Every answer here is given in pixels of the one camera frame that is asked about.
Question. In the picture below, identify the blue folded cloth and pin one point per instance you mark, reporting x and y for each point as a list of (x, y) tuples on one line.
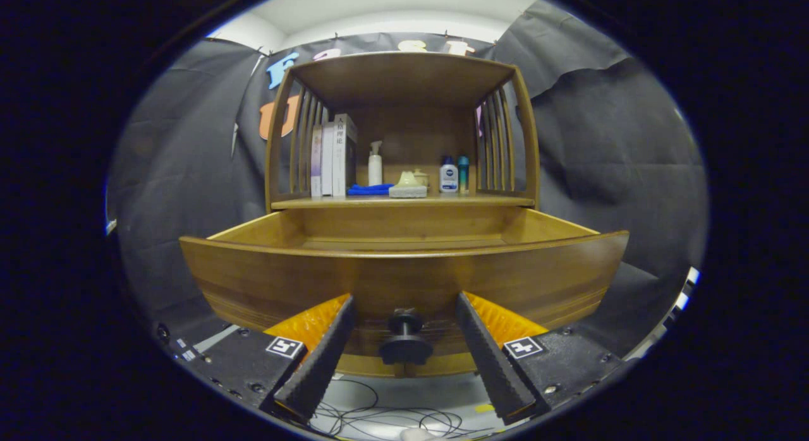
[(370, 189)]

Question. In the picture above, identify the wooden cabinet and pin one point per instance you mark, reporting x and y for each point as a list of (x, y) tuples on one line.
[(404, 78)]

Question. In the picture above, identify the pale translucent container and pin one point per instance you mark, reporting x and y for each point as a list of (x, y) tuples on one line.
[(407, 187)]

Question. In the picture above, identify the teal slim bottle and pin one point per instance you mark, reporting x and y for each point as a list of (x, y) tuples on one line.
[(463, 175)]

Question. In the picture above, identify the wooden drawer with black knob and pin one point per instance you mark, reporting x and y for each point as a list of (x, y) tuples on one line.
[(404, 277)]

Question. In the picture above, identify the yellow floor tape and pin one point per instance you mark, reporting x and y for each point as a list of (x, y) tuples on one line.
[(484, 407)]

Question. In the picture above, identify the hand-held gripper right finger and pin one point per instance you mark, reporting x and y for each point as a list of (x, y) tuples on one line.
[(490, 359)]

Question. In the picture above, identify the white pump bottle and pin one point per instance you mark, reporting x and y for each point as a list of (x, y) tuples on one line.
[(375, 170)]

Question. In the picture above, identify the white lotion bottle blue cap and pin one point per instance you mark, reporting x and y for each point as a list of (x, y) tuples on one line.
[(449, 179)]

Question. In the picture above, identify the pale purple book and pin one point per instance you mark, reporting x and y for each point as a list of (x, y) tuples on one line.
[(316, 163)]

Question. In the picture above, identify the wooden countertop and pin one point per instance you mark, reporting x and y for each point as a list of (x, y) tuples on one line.
[(474, 201)]

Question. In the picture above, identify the beige lidded tea cup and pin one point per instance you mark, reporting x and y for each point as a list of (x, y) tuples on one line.
[(423, 177)]

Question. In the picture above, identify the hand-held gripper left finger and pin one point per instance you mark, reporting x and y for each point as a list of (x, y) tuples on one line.
[(325, 359)]

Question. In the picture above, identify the white book with portrait cover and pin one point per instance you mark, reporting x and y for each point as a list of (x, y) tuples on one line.
[(341, 157)]

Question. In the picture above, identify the wooden cabinet door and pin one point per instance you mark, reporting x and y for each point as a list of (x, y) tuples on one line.
[(363, 366), (449, 365)]

